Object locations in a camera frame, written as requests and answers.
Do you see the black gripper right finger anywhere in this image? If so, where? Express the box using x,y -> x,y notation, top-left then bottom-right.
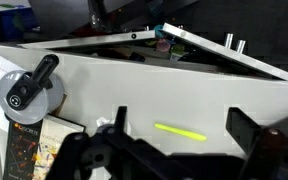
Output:
225,107 -> 288,180

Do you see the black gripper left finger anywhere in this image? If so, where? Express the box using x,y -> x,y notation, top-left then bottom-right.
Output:
45,105 -> 172,180

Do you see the yellow marker pen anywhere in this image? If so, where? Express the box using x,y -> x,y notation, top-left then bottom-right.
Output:
153,122 -> 208,143

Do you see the grey pot lid black handle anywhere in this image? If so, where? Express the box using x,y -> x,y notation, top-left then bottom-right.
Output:
0,53 -> 66,126

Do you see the silver metal post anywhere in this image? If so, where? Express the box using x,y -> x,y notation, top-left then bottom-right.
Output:
224,32 -> 234,50
235,38 -> 247,55

